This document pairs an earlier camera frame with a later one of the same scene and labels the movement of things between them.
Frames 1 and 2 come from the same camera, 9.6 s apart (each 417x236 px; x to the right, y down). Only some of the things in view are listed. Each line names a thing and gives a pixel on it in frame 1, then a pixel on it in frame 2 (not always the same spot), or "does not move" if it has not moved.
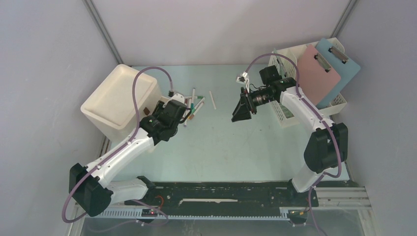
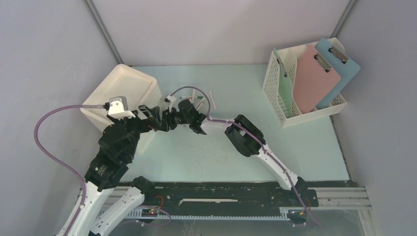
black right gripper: (242, 111) -> (167, 120)
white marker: (212, 100) does not move
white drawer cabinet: (110, 107) does not move
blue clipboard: (345, 66) does not move
